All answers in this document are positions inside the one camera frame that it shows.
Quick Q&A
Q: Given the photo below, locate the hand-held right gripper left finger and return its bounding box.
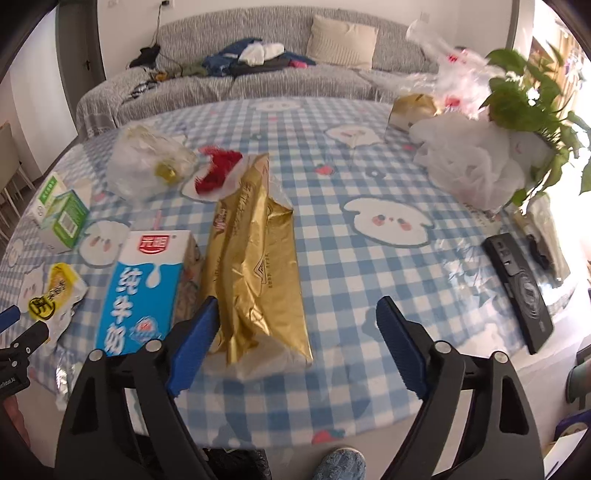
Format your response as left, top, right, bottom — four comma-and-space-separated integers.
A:
54, 296, 220, 480

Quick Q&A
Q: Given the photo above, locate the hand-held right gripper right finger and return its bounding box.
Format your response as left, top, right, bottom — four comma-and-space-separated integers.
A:
375, 296, 546, 480

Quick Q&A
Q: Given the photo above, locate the gold foil package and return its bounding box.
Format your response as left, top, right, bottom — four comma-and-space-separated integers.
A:
199, 154, 315, 382

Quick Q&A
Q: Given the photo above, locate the white and green box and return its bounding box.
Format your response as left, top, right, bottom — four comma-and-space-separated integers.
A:
28, 172, 92, 254

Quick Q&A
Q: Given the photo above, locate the black lined trash bin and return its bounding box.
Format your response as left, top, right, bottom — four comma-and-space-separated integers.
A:
202, 447, 272, 480

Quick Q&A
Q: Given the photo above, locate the yellow and white wrapper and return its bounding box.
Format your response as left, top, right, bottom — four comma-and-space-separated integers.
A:
21, 263, 88, 346

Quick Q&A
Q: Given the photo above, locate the silver foil wrapper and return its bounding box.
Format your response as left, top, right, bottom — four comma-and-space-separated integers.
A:
48, 344, 93, 411

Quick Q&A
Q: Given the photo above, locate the blue and white milk carton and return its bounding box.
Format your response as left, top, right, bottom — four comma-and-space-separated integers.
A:
95, 230, 202, 359

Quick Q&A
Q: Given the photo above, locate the blue fuzzy slipper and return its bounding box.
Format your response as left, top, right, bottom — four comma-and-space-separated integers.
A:
311, 445, 366, 480

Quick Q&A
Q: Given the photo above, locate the black flat device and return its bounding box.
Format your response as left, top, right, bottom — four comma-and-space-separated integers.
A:
482, 233, 554, 356

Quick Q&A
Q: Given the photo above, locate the beige chair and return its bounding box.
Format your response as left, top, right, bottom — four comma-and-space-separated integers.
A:
0, 121, 36, 234

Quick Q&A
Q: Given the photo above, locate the blue checked tablecloth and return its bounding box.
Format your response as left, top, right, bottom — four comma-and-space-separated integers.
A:
0, 95, 581, 445

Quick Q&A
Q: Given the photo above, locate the red fuzzy scrap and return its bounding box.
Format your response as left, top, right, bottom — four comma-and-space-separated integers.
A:
194, 146, 244, 195

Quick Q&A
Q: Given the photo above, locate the clear crumpled plastic bag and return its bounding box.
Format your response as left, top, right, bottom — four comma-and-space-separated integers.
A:
106, 124, 198, 200

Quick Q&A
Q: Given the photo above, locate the translucent plastic packet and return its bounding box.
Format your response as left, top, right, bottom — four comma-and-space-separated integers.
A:
510, 196, 574, 285

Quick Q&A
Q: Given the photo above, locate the white plastic bag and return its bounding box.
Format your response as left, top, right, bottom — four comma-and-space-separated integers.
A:
410, 113, 542, 212

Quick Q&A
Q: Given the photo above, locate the gold tissue pack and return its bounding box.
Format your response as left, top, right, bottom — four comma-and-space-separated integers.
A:
385, 92, 443, 133

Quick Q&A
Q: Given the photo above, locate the grey patterned sofa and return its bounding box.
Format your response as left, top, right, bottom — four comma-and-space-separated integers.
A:
75, 6, 462, 140

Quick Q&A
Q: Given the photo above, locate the red print plastic bag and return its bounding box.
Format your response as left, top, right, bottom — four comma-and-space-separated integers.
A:
405, 18, 497, 121

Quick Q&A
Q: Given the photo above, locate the blue garment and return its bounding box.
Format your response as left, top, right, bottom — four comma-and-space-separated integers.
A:
202, 38, 319, 77

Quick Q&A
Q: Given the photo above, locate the green potted plant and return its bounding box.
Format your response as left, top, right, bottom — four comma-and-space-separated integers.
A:
484, 44, 591, 210

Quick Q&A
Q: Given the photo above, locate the black garment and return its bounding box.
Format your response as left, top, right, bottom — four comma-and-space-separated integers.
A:
128, 45, 161, 70

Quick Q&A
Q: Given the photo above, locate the white garment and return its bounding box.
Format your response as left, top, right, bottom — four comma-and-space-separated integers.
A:
238, 42, 285, 66

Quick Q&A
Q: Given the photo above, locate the beige pillow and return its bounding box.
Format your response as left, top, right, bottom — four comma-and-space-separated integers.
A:
305, 15, 380, 71

